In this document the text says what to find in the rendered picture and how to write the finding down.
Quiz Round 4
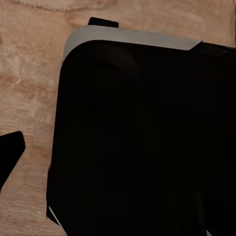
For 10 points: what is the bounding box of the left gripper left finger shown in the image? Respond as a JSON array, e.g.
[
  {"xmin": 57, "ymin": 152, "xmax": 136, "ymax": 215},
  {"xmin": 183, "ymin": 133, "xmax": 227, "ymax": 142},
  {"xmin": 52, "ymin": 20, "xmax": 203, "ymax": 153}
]
[{"xmin": 0, "ymin": 131, "xmax": 26, "ymax": 190}]

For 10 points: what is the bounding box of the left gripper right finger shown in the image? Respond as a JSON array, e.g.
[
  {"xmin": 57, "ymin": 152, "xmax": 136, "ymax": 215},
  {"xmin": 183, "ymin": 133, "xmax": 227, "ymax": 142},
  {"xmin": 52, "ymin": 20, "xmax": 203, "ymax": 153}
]
[{"xmin": 220, "ymin": 131, "xmax": 236, "ymax": 170}]

